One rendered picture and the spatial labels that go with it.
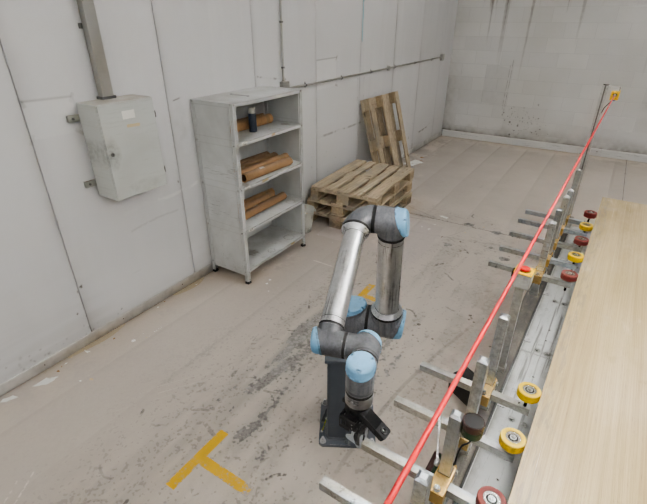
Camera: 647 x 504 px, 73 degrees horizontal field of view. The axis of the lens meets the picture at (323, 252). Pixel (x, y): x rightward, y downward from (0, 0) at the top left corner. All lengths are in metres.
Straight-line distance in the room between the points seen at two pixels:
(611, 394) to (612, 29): 7.36
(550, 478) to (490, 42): 8.10
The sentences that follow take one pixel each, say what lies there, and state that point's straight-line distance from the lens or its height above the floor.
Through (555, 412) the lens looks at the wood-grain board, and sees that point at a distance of 1.82.
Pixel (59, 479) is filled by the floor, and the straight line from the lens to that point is 2.90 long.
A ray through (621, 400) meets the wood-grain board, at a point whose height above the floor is 0.90.
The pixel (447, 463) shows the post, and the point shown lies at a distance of 1.52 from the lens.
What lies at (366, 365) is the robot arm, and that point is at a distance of 1.36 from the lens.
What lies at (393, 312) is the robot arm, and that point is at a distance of 2.10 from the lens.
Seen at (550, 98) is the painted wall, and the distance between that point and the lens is 8.95.
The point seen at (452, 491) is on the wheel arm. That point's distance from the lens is 1.55.
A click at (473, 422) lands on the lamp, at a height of 1.12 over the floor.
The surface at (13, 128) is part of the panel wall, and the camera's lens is 3.08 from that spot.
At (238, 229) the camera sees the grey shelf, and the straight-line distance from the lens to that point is 3.78.
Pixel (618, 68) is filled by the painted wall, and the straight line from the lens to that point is 8.84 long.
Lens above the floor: 2.12
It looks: 28 degrees down
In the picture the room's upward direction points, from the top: straight up
